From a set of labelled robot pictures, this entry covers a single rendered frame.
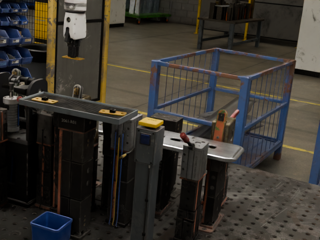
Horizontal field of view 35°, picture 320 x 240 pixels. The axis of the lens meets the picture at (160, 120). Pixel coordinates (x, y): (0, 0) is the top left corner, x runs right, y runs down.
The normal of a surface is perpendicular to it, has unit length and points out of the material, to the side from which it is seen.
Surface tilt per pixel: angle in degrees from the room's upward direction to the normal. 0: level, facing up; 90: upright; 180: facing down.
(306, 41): 90
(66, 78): 90
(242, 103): 90
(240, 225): 0
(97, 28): 90
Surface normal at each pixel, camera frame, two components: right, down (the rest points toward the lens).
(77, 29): 0.93, 0.18
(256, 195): 0.08, -0.96
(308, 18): -0.53, 0.19
